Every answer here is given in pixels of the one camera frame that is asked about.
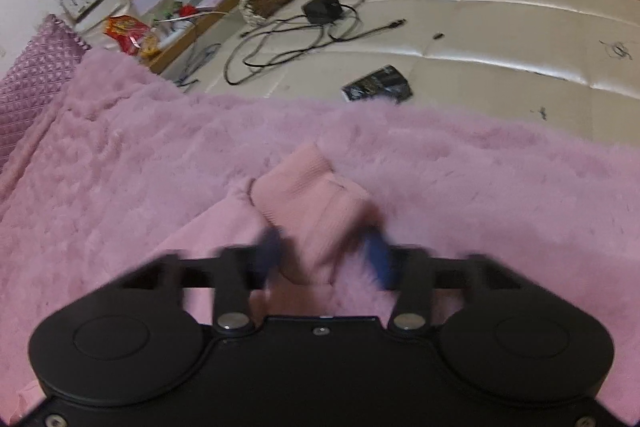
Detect pink sweatshirt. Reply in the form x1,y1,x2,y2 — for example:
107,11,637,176
157,144,395,321

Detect pink fluffy blanket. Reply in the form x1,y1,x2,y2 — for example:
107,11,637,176
1,50,639,421

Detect black foil packet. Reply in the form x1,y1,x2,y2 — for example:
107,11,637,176
342,65,413,104

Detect red snack bag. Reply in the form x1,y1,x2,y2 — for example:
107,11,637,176
103,15,150,55

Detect beige leather bed bench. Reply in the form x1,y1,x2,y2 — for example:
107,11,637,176
194,0,639,145

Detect black power adapter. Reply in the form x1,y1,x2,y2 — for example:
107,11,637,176
302,0,344,25

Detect black cable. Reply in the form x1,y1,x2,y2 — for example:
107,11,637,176
222,0,407,87

